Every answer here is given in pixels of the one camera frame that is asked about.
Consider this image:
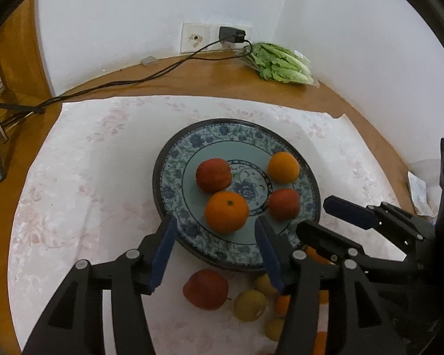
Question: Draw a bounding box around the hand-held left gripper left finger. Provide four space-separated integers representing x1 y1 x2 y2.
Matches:
22 214 178 355

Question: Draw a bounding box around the wooden door frame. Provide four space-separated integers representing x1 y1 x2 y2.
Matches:
0 0 52 100

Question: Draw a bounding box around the white paper packet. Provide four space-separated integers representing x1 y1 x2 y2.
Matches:
407 171 435 217

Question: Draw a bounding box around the red apple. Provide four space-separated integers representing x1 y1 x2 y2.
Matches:
195 158 232 194
268 188 301 222
182 269 230 310

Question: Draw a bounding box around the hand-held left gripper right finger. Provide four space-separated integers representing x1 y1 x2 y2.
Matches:
255 215 408 355

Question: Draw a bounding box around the bagged green lettuce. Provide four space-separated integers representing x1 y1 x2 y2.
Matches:
246 42 315 85

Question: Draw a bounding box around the black power cable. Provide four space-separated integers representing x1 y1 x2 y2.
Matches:
0 39 253 126

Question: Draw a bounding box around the blue floral ceramic plate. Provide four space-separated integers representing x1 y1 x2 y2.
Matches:
152 118 322 272

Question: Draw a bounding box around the black power adapter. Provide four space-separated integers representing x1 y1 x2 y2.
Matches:
219 26 247 44

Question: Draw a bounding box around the white floral tablecloth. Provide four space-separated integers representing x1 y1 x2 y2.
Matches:
7 95 422 355

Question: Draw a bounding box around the damaged white wall socket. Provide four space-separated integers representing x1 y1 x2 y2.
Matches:
181 22 212 54

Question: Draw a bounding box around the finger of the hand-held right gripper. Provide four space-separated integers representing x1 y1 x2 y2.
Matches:
324 195 435 246
295 220 426 278

